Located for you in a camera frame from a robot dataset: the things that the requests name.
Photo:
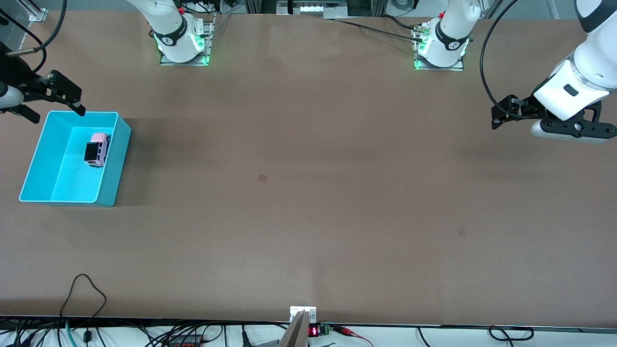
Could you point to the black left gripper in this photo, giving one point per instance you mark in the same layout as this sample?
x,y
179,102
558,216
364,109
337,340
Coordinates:
x,y
527,109

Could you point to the small metal mounting bracket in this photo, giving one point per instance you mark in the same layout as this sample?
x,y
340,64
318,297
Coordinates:
x,y
296,311

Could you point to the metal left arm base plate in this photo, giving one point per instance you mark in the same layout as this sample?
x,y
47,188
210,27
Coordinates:
x,y
453,68

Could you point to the aluminium frame with lights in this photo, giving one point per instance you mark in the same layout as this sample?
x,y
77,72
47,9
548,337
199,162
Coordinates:
x,y
311,8

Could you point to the aluminium bar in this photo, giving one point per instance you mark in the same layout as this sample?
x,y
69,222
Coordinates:
x,y
294,335

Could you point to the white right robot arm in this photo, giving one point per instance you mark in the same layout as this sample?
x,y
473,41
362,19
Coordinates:
x,y
168,24

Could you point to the pink toy jeep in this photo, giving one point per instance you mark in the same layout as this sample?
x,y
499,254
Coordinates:
x,y
97,148

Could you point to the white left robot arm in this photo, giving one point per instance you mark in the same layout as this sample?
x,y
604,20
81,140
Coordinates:
x,y
597,48

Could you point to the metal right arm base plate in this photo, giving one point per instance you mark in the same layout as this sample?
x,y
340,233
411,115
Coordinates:
x,y
209,33

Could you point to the red digit display module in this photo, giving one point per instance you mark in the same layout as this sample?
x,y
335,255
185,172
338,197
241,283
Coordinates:
x,y
315,331

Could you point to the metal corner bracket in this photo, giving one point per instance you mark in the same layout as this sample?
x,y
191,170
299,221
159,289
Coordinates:
x,y
37,14

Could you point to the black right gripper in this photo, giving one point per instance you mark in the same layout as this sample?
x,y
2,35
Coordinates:
x,y
14,73

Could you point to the teal plastic bin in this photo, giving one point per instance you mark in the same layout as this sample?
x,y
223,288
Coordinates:
x,y
72,183

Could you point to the brown tape patch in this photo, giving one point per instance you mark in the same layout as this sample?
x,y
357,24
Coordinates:
x,y
262,178

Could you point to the black power strip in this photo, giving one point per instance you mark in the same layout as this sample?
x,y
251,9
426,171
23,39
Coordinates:
x,y
185,342

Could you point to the black power plug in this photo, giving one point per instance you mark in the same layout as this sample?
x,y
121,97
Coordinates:
x,y
245,337

